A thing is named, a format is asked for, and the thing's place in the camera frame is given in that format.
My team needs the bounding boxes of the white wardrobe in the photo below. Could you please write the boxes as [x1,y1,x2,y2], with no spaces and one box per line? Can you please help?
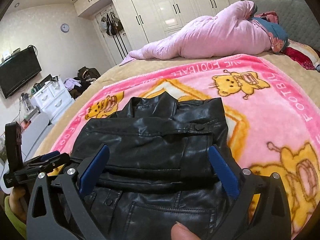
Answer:
[74,0,229,50]

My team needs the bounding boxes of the grey quilted headboard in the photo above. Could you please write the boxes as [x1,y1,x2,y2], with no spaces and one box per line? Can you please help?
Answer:
[250,0,320,52]

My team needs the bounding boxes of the pink printed blanket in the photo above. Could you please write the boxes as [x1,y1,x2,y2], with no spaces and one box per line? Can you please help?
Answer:
[46,55,320,235]

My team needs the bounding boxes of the white drawer cabinet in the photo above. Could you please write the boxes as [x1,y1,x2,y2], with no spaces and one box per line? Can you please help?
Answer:
[32,76,75,125]

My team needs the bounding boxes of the person's left forearm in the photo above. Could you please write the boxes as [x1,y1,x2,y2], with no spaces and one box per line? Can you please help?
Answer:
[4,196,27,239]

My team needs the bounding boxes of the purple cloth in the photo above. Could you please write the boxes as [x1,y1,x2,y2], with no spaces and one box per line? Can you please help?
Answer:
[64,77,82,90]

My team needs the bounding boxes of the olive hanging bag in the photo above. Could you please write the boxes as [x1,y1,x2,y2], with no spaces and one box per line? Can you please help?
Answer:
[111,12,123,32]

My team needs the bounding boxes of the dark clothes pile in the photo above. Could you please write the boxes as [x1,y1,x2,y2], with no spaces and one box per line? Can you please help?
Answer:
[69,79,92,99]

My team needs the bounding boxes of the person's right hand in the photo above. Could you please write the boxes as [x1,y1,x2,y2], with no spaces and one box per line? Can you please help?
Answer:
[171,221,203,240]

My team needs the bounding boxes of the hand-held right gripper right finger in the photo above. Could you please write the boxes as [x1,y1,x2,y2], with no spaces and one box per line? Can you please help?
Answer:
[208,145,293,240]

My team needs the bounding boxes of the black hanging straps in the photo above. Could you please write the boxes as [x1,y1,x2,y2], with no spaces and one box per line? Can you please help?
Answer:
[111,33,127,58]

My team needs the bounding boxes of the pink duvet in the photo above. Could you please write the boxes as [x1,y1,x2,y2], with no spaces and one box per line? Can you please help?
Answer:
[119,0,272,67]

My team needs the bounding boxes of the black flat television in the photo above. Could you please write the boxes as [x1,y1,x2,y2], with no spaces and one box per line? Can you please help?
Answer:
[0,46,42,99]

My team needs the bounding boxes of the brown bag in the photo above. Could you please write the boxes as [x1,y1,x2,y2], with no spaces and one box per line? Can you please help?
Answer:
[77,66,101,83]

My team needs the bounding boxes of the teal floral pillow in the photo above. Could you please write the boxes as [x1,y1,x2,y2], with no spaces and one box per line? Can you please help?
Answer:
[252,16,289,53]

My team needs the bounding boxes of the black leather jacket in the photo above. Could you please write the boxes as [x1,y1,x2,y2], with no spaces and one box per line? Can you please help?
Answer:
[60,92,235,240]

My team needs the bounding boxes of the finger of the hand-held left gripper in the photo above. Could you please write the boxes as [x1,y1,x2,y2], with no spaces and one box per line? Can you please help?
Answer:
[25,154,55,166]
[37,152,71,171]

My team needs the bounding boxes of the person's left hand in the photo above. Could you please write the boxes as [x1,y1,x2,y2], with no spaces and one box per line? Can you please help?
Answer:
[10,187,28,207]

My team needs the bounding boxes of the red patterned pillow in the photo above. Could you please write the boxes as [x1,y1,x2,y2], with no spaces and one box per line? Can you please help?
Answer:
[284,44,320,70]
[257,11,279,24]

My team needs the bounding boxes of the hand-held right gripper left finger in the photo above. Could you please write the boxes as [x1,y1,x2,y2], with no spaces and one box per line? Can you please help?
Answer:
[26,144,110,240]

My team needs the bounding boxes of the white door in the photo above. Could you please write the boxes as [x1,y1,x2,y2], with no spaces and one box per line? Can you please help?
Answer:
[95,4,133,65]

